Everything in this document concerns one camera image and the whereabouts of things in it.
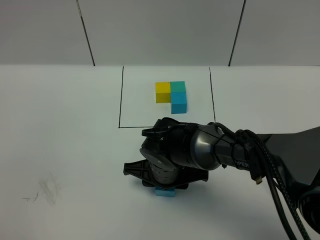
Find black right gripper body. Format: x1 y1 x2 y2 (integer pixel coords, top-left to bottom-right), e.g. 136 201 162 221
123 159 209 190

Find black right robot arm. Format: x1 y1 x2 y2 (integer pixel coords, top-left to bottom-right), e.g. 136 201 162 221
123 117 320 232

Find blue template block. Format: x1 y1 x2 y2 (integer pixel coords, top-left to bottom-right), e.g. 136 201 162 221
170 92 187 114

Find yellow template block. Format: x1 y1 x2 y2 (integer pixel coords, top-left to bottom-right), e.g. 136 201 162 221
155 82 171 104

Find green template block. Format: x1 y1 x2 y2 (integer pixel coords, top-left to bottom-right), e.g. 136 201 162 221
170 81 186 93

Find black braided arm cables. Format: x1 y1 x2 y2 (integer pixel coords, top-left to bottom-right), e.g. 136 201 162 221
207 121 313 240

